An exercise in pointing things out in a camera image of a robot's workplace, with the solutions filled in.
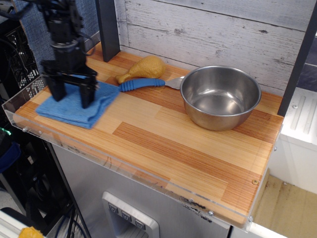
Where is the white toy sink unit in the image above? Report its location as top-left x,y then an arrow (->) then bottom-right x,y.
268,88 -> 317,193

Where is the silver dispenser button panel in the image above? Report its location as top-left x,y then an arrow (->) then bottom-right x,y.
102,191 -> 160,238

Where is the stainless steel bowl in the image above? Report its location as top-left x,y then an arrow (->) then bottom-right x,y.
180,65 -> 262,131

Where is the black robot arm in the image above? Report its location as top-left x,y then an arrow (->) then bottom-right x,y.
29,0 -> 98,109

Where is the clear acrylic table guard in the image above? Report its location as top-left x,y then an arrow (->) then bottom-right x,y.
4,87 -> 283,229

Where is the yellow object bottom left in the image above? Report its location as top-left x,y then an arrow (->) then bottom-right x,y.
18,227 -> 44,238

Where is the dark metal post right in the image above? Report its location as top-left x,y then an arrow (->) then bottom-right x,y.
277,1 -> 317,117

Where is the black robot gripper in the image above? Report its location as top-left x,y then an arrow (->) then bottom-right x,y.
41,37 -> 97,109

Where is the blue microfiber cloth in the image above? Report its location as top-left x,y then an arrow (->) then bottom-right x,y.
36,82 -> 120,129

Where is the black plastic crate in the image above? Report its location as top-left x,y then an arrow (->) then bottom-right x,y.
0,20 -> 39,90

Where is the dark metal post left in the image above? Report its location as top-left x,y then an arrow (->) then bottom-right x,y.
95,0 -> 120,62

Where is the blue handled metal spoon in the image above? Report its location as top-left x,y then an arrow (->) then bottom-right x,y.
119,76 -> 184,92

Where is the yellow toy chicken drumstick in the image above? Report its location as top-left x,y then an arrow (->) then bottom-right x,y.
115,56 -> 166,84

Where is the dark metal post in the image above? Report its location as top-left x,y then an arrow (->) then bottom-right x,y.
277,1 -> 317,117
95,0 -> 120,62

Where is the stainless steel cabinet front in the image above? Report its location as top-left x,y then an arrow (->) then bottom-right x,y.
53,145 -> 231,238

